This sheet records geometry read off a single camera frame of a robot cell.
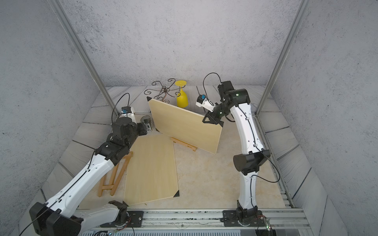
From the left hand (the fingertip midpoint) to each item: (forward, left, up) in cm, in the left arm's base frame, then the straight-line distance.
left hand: (145, 119), depth 75 cm
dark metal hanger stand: (+36, 0, -4) cm, 36 cm away
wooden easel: (-22, +20, -28) cm, 41 cm away
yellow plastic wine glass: (+26, -18, -8) cm, 32 cm away
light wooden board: (-15, +1, -31) cm, 34 cm away
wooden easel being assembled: (+3, -19, -26) cm, 33 cm away
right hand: (0, -31, 0) cm, 31 cm away
